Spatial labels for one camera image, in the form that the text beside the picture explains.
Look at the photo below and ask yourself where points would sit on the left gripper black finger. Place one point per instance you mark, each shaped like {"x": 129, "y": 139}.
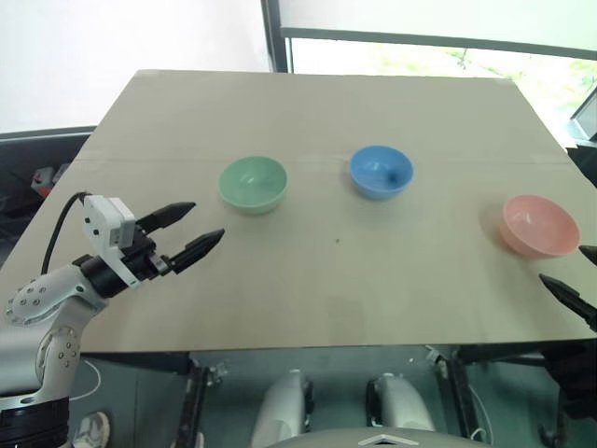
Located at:
{"x": 198, "y": 247}
{"x": 168, "y": 214}

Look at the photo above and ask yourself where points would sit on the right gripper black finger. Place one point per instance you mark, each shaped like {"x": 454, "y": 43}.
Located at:
{"x": 591, "y": 253}
{"x": 576, "y": 298}

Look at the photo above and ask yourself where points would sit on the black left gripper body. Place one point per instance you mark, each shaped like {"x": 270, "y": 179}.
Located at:
{"x": 142, "y": 261}

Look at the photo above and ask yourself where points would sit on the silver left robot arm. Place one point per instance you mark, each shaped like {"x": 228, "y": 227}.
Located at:
{"x": 46, "y": 289}

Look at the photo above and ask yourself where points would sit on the red bowl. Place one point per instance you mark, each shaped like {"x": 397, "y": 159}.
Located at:
{"x": 541, "y": 228}

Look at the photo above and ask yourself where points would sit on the green bowl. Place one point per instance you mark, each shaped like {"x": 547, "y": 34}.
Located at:
{"x": 252, "y": 184}

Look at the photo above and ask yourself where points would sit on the black bulky object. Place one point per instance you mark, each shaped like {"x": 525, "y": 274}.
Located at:
{"x": 576, "y": 387}

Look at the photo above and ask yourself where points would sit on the red and white device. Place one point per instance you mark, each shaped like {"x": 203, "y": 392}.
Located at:
{"x": 44, "y": 179}

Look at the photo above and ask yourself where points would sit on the grey monitor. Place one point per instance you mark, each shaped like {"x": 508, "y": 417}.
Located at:
{"x": 585, "y": 123}

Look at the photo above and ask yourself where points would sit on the white sneaker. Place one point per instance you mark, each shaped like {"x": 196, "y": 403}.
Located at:
{"x": 93, "y": 429}

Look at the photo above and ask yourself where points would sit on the silver left robot leg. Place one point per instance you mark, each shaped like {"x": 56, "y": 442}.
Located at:
{"x": 280, "y": 406}

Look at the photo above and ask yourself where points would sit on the silver robot leg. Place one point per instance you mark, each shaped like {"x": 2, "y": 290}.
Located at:
{"x": 280, "y": 406}
{"x": 401, "y": 401}

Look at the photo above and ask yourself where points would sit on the blue bowl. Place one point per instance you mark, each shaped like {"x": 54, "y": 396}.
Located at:
{"x": 380, "y": 170}

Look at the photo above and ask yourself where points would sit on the silver right robot leg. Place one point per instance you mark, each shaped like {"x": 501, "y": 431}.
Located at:
{"x": 401, "y": 401}

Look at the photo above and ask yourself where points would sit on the silver robot torso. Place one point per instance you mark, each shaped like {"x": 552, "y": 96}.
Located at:
{"x": 368, "y": 441}

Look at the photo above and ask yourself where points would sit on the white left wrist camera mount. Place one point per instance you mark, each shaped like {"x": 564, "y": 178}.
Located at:
{"x": 103, "y": 219}

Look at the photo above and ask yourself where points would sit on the black table frame leg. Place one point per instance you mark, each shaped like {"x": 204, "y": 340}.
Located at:
{"x": 454, "y": 396}
{"x": 195, "y": 406}

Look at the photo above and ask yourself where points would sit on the dark window frame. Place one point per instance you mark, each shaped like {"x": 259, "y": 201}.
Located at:
{"x": 275, "y": 32}

